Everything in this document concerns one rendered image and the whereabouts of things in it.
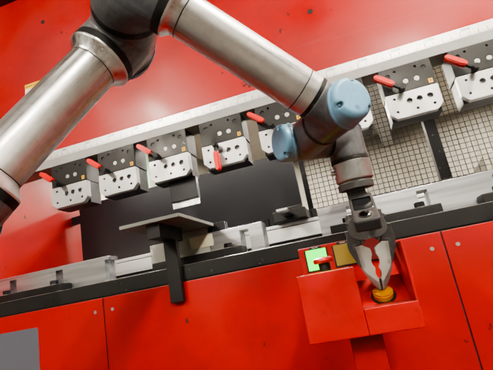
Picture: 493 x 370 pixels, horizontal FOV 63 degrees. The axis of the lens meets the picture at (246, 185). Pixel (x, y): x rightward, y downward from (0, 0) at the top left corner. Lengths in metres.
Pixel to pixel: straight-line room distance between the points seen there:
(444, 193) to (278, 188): 0.80
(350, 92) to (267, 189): 1.20
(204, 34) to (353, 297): 0.51
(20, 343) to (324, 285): 0.49
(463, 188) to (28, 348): 1.09
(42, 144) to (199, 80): 0.86
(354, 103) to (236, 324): 0.71
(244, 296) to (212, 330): 0.13
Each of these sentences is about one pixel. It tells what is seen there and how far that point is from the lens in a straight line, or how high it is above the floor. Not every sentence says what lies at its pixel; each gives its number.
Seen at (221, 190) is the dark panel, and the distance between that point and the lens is 1.88.
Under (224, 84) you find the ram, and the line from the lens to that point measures 1.42.
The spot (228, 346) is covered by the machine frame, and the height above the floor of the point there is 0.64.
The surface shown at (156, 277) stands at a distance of 1.24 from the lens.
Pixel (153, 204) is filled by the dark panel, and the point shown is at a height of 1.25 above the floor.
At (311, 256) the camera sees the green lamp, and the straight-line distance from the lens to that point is 0.92.
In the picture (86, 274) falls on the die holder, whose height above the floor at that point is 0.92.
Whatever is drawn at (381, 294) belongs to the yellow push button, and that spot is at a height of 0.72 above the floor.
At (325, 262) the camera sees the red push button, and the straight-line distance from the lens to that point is 0.82.
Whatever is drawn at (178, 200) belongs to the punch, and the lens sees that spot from 1.39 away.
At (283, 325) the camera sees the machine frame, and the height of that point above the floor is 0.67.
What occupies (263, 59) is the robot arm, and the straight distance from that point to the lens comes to 0.65.
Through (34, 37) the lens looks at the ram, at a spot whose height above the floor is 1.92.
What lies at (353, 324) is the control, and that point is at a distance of 0.77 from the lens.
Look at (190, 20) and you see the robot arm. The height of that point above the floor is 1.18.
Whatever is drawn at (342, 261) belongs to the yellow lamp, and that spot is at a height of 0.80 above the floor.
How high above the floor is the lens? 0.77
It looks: 14 degrees up
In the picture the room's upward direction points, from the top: 10 degrees counter-clockwise
